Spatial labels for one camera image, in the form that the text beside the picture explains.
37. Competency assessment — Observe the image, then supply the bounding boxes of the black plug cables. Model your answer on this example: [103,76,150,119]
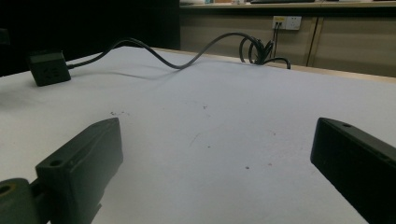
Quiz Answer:
[272,21,282,52]

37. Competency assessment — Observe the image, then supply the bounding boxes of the black power cable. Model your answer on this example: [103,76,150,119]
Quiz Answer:
[66,32,291,71]

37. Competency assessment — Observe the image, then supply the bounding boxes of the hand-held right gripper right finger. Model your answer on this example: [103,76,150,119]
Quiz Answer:
[309,117,396,224]

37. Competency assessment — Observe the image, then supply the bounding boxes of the black cube power socket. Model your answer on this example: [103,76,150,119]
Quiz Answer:
[27,50,72,88]

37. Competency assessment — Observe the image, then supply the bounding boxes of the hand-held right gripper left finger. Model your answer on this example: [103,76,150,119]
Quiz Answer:
[35,117,124,224]

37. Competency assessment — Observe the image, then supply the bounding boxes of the white wall outlet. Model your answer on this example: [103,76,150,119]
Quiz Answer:
[272,15,303,31]

